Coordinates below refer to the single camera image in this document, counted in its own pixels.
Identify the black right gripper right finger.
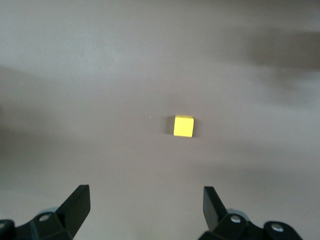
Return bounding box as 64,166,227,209
197,186,304,240

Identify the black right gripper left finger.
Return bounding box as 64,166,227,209
0,184,91,240

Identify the yellow block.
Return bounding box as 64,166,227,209
172,114,195,138

